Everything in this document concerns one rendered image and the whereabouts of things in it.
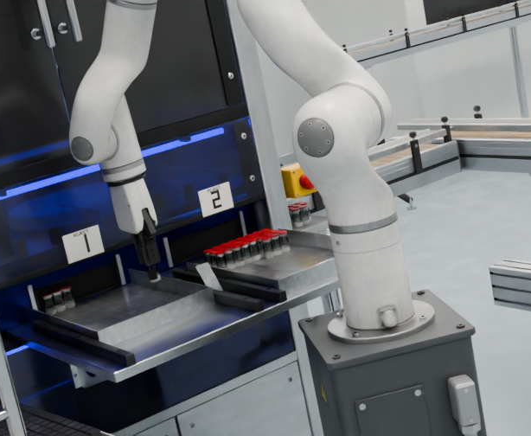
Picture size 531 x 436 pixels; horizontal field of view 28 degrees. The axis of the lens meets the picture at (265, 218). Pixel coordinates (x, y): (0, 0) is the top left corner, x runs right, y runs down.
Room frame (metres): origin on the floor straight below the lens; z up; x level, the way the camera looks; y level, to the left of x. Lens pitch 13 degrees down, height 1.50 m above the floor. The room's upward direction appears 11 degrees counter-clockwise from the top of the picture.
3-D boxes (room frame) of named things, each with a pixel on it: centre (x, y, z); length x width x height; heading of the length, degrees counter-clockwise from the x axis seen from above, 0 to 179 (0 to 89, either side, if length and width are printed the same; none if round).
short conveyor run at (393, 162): (2.84, -0.25, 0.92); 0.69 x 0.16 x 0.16; 124
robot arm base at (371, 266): (1.82, -0.16, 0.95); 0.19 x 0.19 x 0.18
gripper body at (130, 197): (2.06, 0.25, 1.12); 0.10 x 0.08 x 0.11; 28
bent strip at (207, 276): (2.11, 0.11, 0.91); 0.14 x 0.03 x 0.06; 33
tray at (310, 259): (2.23, -0.01, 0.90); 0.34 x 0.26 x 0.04; 34
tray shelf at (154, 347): (2.17, 0.15, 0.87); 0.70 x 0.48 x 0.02; 124
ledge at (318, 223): (2.61, -0.08, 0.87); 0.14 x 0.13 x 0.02; 34
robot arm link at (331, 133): (1.79, -0.15, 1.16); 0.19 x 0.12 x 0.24; 149
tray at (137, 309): (2.14, 0.33, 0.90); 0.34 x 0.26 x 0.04; 34
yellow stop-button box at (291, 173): (2.57, -0.09, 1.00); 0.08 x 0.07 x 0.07; 34
